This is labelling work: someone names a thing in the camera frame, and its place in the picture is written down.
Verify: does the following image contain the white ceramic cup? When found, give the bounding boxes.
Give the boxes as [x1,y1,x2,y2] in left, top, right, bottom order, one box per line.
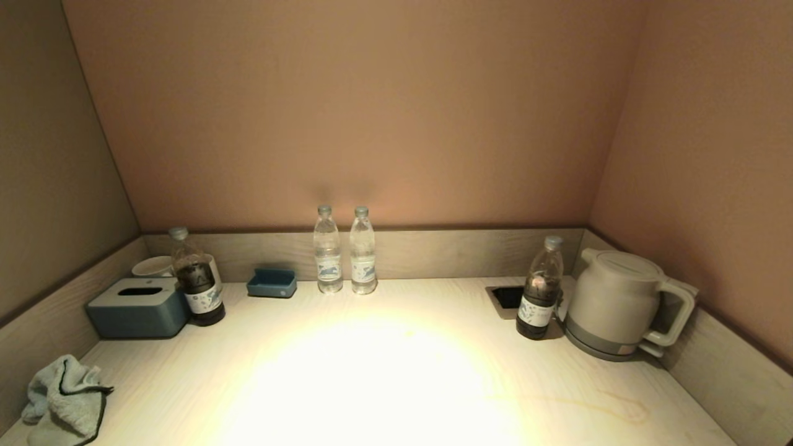
[131,255,176,279]

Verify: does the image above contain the grey kettle base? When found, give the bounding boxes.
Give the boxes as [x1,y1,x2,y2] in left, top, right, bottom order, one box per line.
[563,315,667,362]

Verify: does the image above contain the blue-grey tissue box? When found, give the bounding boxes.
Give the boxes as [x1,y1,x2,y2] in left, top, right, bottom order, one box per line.
[85,278,191,339]

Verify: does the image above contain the clear water bottle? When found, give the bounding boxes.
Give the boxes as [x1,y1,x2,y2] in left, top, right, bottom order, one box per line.
[349,206,378,295]
[313,205,343,294]

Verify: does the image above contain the black recessed desk socket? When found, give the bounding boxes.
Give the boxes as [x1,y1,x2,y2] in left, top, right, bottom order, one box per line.
[486,285,527,320]

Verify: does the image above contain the small blue tray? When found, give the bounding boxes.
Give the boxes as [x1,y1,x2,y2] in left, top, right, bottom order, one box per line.
[247,268,297,299]

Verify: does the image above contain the cream electric kettle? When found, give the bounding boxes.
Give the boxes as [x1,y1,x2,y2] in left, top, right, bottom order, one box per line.
[565,248,699,349]

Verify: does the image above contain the dark tea bottle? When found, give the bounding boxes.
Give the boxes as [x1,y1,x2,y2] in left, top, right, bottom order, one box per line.
[169,227,226,327]
[516,235,565,340]

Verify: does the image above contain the light blue microfiber cloth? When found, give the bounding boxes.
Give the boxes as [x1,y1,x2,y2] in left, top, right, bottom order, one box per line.
[22,354,115,446]

